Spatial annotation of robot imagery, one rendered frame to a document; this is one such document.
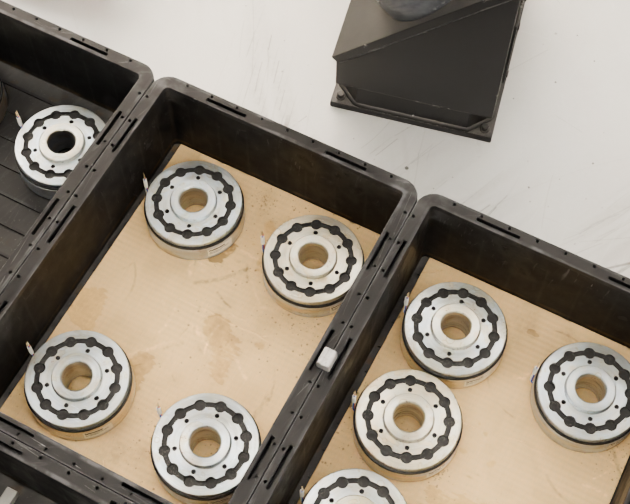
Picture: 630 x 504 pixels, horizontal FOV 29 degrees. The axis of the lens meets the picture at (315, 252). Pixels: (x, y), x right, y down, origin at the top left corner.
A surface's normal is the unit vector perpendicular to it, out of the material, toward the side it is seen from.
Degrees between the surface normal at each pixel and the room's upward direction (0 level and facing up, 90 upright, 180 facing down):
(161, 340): 0
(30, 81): 0
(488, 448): 0
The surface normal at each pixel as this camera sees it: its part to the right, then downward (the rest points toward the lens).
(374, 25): -0.67, -0.50
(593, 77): 0.00, -0.47
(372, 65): -0.26, 0.85
